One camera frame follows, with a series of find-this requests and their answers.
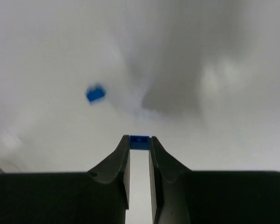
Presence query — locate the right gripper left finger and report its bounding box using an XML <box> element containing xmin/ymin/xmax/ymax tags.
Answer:
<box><xmin>0</xmin><ymin>135</ymin><xmax>130</xmax><ymax>224</ymax></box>

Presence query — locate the tiny blue lego piece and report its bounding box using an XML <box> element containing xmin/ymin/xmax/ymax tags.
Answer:
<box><xmin>85</xmin><ymin>84</ymin><xmax>106</xmax><ymax>104</ymax></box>

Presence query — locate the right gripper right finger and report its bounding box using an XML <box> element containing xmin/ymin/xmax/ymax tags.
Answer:
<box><xmin>149</xmin><ymin>137</ymin><xmax>280</xmax><ymax>224</ymax></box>

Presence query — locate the tiny blue lego stud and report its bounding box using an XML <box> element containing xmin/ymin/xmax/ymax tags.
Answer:
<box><xmin>129</xmin><ymin>135</ymin><xmax>150</xmax><ymax>150</ymax></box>

